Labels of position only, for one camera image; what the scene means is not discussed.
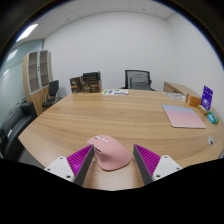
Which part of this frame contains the printed paper leaflet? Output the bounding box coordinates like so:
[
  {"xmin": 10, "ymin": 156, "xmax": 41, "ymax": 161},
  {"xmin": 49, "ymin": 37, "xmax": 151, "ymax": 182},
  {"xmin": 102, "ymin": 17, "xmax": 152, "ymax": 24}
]
[{"xmin": 101, "ymin": 88, "xmax": 129, "ymax": 96}]

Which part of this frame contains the small brown cardboard box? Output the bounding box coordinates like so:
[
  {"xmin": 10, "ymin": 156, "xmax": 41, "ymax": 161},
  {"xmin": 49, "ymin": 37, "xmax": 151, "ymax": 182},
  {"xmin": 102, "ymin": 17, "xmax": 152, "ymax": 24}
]
[{"xmin": 69, "ymin": 76, "xmax": 84, "ymax": 95}]

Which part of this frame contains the purple pouch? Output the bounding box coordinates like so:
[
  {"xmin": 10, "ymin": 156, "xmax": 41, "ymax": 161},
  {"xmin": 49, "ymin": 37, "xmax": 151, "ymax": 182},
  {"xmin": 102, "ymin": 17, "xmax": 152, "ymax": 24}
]
[{"xmin": 200, "ymin": 85, "xmax": 214, "ymax": 111}]

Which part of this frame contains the wooden shelf unit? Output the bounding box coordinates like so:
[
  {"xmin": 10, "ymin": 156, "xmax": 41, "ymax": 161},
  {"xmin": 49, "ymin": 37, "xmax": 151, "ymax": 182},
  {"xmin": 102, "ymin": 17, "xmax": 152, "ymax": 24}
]
[{"xmin": 22, "ymin": 49, "xmax": 54, "ymax": 116}]

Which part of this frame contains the green packet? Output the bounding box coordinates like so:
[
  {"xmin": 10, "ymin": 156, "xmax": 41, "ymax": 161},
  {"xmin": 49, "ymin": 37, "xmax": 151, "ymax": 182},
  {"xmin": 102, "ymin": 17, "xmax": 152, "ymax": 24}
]
[{"xmin": 208, "ymin": 111, "xmax": 220, "ymax": 125}]

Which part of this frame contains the ceiling light panel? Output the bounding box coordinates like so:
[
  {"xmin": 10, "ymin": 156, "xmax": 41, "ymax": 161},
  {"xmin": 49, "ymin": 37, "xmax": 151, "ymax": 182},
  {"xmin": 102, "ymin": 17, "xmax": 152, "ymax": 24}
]
[{"xmin": 15, "ymin": 23, "xmax": 39, "ymax": 43}]

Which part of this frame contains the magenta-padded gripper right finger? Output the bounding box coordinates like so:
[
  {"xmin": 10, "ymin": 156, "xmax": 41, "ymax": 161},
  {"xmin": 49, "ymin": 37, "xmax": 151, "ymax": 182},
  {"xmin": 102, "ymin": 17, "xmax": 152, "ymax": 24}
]
[{"xmin": 133, "ymin": 143, "xmax": 184, "ymax": 185}]

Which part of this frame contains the large dark cardboard box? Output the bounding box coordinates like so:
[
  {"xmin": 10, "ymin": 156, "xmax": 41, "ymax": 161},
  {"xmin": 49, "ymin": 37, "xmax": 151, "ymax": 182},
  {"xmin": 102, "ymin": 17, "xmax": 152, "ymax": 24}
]
[{"xmin": 81, "ymin": 71, "xmax": 103, "ymax": 94}]

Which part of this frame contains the black visitor chair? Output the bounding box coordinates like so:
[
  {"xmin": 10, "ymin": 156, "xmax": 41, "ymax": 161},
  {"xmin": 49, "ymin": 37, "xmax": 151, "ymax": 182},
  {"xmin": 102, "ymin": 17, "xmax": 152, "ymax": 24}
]
[{"xmin": 41, "ymin": 79, "xmax": 63, "ymax": 109}]

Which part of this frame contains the pink computer mouse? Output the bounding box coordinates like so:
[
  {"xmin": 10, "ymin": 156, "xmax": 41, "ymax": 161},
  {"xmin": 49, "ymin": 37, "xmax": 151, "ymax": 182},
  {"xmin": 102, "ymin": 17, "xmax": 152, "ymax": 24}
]
[{"xmin": 86, "ymin": 134, "xmax": 133, "ymax": 172}]

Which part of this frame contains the clear bag with grey ring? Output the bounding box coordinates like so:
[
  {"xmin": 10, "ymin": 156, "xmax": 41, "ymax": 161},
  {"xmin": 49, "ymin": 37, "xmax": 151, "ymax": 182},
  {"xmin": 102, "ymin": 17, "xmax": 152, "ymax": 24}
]
[{"xmin": 165, "ymin": 91, "xmax": 187, "ymax": 102}]

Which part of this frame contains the orange-brown cardboard box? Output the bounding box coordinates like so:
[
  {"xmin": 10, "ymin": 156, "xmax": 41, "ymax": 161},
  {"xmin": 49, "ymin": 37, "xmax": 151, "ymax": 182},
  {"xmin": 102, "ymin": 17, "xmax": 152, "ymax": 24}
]
[{"xmin": 185, "ymin": 93, "xmax": 203, "ymax": 108}]

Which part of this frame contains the long tan box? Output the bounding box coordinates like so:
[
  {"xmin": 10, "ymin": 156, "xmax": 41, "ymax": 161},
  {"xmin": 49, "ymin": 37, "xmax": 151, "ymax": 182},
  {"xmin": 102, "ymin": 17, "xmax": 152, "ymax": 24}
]
[{"xmin": 197, "ymin": 104, "xmax": 211, "ymax": 115}]

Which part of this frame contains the black leather armchair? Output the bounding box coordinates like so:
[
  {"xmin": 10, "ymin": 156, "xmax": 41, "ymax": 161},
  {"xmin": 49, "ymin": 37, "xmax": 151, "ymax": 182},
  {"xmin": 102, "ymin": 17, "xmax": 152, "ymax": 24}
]
[{"xmin": 0, "ymin": 101, "xmax": 38, "ymax": 161}]

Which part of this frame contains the pink and blue mouse pad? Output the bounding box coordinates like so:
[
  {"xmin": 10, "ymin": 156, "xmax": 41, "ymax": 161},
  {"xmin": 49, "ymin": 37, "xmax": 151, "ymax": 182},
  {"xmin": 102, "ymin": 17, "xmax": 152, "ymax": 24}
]
[{"xmin": 161, "ymin": 104, "xmax": 207, "ymax": 129}]

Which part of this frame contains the black mesh office chair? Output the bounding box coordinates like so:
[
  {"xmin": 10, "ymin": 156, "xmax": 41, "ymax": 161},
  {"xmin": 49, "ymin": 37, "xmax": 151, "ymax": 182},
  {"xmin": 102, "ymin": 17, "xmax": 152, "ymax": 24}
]
[{"xmin": 120, "ymin": 69, "xmax": 156, "ymax": 92}]

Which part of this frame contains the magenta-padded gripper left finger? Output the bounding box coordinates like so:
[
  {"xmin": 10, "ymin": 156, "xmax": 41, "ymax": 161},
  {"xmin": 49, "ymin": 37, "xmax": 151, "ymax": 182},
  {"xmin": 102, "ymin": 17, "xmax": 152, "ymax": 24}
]
[{"xmin": 43, "ymin": 144, "xmax": 96, "ymax": 187}]

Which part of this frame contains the wooden side cabinet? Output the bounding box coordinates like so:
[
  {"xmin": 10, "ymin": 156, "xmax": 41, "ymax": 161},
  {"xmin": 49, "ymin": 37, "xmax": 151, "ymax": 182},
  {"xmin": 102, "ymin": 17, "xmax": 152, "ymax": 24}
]
[{"xmin": 163, "ymin": 81, "xmax": 201, "ymax": 98}]

